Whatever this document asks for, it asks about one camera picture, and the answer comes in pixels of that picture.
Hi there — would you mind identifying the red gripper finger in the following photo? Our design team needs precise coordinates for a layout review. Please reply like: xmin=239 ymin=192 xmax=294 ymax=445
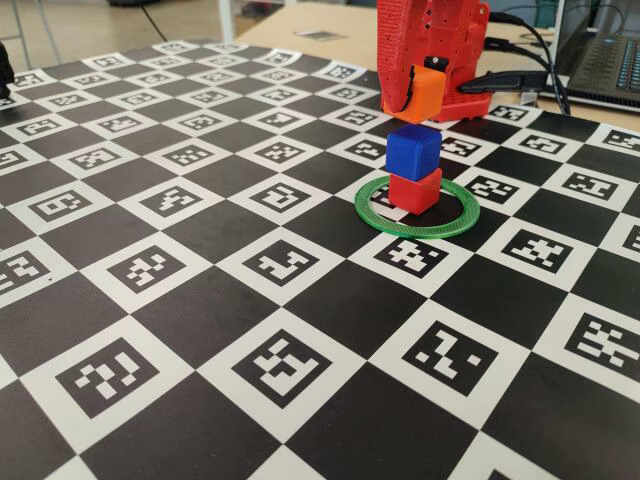
xmin=422 ymin=0 xmax=477 ymax=94
xmin=375 ymin=0 xmax=432 ymax=114

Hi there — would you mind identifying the orange cube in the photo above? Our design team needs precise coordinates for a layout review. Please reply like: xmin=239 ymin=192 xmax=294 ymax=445
xmin=389 ymin=63 xmax=448 ymax=125

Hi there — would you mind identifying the blue cube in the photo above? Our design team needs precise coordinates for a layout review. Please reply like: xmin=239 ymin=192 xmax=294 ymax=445
xmin=385 ymin=124 xmax=442 ymax=182

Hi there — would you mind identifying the red cube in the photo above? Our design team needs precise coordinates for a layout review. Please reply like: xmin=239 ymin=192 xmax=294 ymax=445
xmin=388 ymin=167 xmax=444 ymax=216

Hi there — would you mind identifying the small printed marker sheet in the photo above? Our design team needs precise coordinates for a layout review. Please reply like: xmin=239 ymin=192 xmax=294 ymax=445
xmin=293 ymin=29 xmax=347 ymax=42

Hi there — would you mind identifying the dark laptop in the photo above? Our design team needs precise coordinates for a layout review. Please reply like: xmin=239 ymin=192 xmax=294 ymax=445
xmin=542 ymin=0 xmax=640 ymax=112

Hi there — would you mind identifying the white table leg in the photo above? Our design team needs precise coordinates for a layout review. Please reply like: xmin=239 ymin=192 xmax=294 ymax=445
xmin=217 ymin=0 xmax=236 ymax=44

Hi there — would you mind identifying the black white marker board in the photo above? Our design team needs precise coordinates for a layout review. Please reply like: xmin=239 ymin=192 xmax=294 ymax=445
xmin=0 ymin=39 xmax=640 ymax=480

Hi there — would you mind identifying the black usb cable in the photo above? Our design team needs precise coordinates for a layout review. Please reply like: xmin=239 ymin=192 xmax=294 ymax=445
xmin=482 ymin=37 xmax=562 ymax=101

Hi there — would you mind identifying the thick black plug cable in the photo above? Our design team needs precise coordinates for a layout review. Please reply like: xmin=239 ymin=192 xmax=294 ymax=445
xmin=458 ymin=69 xmax=549 ymax=96

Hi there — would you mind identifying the thin black cable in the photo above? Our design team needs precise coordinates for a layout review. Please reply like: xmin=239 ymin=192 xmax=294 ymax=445
xmin=488 ymin=10 xmax=572 ymax=116

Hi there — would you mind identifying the green plastic ring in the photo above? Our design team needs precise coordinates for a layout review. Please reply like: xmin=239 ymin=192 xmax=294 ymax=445
xmin=354 ymin=174 xmax=481 ymax=239

